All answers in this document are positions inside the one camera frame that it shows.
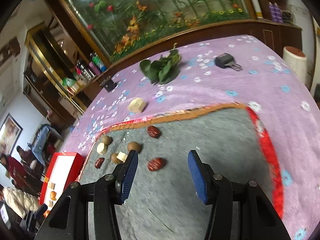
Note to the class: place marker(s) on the framed wall picture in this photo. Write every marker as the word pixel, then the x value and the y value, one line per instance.
pixel 9 133

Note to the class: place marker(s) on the purple floral tablecloth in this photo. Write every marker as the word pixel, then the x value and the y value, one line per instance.
pixel 266 84

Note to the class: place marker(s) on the purple bottles on shelf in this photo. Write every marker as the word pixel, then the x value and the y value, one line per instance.
pixel 276 13

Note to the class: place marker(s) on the person in white jacket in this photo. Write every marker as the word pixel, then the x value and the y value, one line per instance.
pixel 19 201

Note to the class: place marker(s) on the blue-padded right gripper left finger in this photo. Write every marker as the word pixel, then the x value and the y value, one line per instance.
pixel 126 176

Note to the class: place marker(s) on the green leafy vegetable bunch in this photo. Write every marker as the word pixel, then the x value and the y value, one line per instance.
pixel 163 70

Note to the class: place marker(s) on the brown longan centre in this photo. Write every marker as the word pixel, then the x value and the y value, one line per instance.
pixel 134 146

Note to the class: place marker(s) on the red date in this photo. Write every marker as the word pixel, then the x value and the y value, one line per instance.
pixel 156 164
pixel 99 162
pixel 154 132

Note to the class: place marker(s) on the beige chunk in box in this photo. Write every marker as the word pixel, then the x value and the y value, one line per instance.
pixel 51 186

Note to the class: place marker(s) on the black cylindrical holder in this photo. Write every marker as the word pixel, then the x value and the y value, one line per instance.
pixel 108 84

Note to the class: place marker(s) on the beige chunk by finger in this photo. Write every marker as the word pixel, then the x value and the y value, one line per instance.
pixel 122 156

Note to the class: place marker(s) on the red box white inside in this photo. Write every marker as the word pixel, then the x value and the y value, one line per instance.
pixel 63 169

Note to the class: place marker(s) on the orange fruit in box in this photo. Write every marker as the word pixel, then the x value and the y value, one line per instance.
pixel 53 195

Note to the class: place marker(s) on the dark wooden cabinet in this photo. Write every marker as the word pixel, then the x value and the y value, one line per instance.
pixel 77 75

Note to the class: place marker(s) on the brown longan top left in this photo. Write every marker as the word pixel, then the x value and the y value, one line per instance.
pixel 105 139

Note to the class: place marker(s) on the white roll red top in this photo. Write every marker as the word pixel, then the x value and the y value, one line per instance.
pixel 297 61

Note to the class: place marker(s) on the grey felt mat red border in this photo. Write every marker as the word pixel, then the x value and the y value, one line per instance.
pixel 163 204

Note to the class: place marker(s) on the beige block on cloth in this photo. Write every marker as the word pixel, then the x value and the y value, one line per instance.
pixel 137 105

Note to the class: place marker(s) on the beige chunk left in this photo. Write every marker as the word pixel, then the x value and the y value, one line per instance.
pixel 101 148

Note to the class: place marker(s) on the person in red jacket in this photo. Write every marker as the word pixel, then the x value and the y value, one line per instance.
pixel 14 167

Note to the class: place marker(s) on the blue covered table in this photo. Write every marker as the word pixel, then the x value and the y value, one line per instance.
pixel 37 146

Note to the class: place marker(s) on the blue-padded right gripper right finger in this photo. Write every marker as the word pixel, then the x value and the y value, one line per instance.
pixel 200 173

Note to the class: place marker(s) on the red date top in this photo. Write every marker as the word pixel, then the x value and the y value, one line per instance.
pixel 154 132

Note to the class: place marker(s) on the black clip device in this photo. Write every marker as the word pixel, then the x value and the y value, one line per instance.
pixel 226 60

